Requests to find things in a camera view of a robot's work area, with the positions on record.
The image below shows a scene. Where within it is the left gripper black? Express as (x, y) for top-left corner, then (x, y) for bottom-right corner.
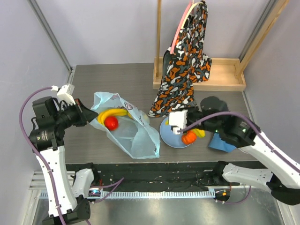
(54, 97), (98, 128)

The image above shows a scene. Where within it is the yellow fake banana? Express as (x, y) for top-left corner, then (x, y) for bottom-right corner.
(97, 108), (133, 125)
(192, 128), (206, 138)

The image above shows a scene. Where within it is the orange fake pumpkin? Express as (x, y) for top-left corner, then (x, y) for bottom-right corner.
(181, 130), (197, 145)

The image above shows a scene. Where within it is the light blue plastic bag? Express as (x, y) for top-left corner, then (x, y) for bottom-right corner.
(90, 92), (160, 159)

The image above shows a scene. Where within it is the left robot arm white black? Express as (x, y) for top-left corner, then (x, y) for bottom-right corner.
(29, 97), (100, 225)

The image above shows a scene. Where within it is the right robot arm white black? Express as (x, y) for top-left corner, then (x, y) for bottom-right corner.
(184, 96), (300, 205)

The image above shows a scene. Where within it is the red fake tomato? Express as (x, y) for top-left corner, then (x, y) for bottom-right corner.
(104, 116), (119, 131)

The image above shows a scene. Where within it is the camouflage patterned fabric bag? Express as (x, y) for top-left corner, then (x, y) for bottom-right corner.
(148, 0), (212, 118)

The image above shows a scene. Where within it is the blue round plate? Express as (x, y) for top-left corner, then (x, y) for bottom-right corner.
(159, 117), (188, 149)

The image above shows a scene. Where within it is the blue cloth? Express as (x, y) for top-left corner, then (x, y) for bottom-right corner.
(208, 133), (236, 152)

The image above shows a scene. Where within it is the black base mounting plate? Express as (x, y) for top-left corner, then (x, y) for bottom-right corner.
(65, 161), (269, 188)

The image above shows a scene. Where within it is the pink cream hanger hoop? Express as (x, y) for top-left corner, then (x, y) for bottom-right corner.
(170, 0), (203, 54)

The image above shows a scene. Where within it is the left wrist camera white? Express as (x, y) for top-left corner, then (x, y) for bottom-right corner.
(51, 83), (75, 105)

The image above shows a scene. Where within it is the wooden rack frame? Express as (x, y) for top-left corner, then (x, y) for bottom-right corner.
(152, 0), (291, 92)

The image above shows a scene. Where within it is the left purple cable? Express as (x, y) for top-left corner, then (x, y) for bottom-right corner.
(19, 86), (125, 225)

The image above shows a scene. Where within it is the purple cable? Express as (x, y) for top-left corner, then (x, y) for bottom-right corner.
(19, 86), (125, 225)
(181, 111), (300, 204)

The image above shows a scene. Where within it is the white slotted cable duct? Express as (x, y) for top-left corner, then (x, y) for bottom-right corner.
(39, 189), (216, 200)

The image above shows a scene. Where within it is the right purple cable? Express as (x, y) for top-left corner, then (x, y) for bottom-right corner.
(181, 111), (300, 204)

